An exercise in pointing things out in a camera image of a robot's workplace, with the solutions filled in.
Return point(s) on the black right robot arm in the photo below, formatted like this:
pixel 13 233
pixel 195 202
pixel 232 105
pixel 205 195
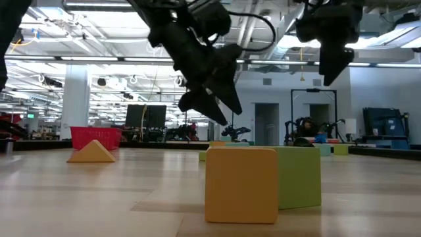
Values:
pixel 348 3

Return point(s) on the long green foam block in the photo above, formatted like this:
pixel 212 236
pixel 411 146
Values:
pixel 299 177

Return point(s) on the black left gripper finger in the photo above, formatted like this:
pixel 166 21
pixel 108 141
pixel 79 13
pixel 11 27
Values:
pixel 225 79
pixel 200 103

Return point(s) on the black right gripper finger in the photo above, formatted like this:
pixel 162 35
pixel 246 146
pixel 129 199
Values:
pixel 332 62

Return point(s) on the black monitor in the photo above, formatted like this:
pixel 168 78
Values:
pixel 135 116
pixel 157 116

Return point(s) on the orange foam cube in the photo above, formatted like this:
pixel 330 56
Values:
pixel 241 186

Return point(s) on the orange triangular foam block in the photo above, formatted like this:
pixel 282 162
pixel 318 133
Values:
pixel 92 154

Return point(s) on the background black robot arm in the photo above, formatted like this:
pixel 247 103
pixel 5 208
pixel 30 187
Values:
pixel 304 126
pixel 332 126
pixel 234 131

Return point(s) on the blue machine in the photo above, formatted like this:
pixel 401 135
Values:
pixel 385 126

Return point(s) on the black dome object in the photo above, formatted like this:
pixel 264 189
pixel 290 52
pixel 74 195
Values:
pixel 303 142

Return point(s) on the blue foam cube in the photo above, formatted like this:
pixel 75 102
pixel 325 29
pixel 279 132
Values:
pixel 324 150

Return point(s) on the grey metal cylinder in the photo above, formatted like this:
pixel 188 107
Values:
pixel 9 145

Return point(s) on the black aluminium table frame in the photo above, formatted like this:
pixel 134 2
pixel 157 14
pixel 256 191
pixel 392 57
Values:
pixel 42 145

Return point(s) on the white pillar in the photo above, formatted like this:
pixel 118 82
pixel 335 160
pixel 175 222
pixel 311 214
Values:
pixel 75 102

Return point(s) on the black metal frame stand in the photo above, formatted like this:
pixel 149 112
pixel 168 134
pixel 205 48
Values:
pixel 312 90

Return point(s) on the blue rectangular foam block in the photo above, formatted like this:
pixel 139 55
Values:
pixel 237 144

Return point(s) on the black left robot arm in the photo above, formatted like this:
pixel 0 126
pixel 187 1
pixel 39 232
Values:
pixel 154 10

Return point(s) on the red bin rack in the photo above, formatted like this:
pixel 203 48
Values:
pixel 10 126

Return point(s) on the red plastic basket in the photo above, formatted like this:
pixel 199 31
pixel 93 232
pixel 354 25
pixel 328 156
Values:
pixel 82 136

